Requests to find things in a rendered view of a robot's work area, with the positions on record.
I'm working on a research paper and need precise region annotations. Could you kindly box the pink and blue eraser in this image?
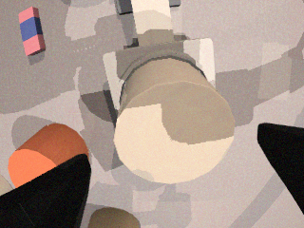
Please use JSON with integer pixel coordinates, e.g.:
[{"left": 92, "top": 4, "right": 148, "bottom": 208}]
[{"left": 19, "top": 7, "right": 46, "bottom": 56}]

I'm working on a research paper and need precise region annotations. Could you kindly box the orange cylinder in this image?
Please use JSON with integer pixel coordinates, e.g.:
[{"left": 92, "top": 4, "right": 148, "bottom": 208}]
[{"left": 8, "top": 124, "right": 88, "bottom": 187}]

